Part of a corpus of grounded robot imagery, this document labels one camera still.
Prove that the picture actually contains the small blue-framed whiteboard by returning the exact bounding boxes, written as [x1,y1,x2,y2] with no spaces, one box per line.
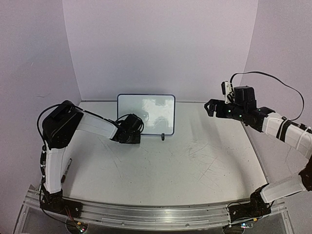
[117,94,176,136]

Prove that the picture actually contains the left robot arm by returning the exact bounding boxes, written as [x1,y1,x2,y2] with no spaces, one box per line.
[36,100,144,215]

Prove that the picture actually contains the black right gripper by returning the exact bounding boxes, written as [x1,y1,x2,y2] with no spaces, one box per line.
[204,99,246,121]

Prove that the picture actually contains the right circuit board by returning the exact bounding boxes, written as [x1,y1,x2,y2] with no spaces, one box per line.
[240,221,255,229]

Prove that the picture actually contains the aluminium front rail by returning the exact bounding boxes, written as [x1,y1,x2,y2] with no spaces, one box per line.
[16,187,292,232]

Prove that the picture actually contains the left circuit board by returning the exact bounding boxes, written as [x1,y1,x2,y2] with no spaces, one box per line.
[73,221,88,234]

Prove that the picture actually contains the circuit board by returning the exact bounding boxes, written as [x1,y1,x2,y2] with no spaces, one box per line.
[240,221,255,229]
[73,221,88,234]

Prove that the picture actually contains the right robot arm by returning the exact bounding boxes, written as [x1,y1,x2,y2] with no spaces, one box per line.
[204,81,312,222]

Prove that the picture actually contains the black right camera cable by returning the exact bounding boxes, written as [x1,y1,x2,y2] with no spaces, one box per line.
[230,71,305,121]

